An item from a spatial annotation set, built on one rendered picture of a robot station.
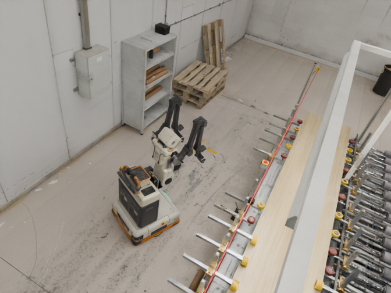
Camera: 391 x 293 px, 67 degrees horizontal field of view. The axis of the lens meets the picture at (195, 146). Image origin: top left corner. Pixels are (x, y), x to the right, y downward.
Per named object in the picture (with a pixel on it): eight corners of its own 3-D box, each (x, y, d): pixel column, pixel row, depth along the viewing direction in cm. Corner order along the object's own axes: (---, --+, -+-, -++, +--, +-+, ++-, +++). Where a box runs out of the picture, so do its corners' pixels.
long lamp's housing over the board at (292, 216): (284, 225, 128) (290, 214, 123) (342, 58, 301) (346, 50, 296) (310, 238, 125) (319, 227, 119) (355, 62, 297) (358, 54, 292)
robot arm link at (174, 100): (168, 95, 321) (173, 100, 315) (178, 95, 330) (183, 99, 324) (159, 129, 344) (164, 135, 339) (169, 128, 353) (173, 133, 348)
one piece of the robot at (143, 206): (138, 236, 351) (141, 190, 298) (117, 204, 380) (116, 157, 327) (162, 224, 369) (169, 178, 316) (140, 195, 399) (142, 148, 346)
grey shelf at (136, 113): (121, 125, 534) (120, 40, 435) (150, 104, 599) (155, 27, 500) (142, 135, 522) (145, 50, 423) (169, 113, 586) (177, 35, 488)
